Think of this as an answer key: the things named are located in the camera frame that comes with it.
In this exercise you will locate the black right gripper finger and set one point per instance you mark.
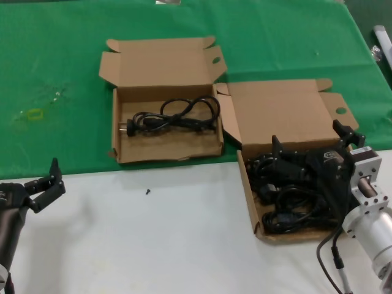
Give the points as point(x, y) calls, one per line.
point(350, 137)
point(289, 162)

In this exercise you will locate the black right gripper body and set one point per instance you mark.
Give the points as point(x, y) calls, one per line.
point(329, 171)

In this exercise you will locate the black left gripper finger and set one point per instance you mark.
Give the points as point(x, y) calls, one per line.
point(54, 171)
point(49, 197)

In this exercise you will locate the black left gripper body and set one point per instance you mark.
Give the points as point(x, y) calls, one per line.
point(10, 202)

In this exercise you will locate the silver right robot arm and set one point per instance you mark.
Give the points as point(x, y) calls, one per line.
point(379, 226)

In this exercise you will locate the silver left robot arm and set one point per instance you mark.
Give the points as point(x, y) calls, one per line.
point(2, 275)

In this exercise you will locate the cardboard box with intact rim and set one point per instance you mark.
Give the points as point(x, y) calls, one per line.
point(275, 110)

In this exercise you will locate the cardboard box with torn rim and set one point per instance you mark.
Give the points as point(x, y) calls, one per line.
point(165, 147)

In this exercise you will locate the yellow rubber band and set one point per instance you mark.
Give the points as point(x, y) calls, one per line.
point(30, 114)

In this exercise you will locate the clear plastic scrap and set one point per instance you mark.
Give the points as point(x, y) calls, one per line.
point(57, 95)

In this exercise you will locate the crumpled clear plastic wrapper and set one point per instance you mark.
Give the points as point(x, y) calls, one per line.
point(376, 52)

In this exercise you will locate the white tube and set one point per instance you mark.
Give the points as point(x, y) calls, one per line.
point(384, 39)

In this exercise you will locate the green table cloth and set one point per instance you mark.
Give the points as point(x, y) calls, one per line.
point(275, 39)

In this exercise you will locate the grey metal item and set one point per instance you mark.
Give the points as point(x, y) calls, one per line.
point(167, 1)

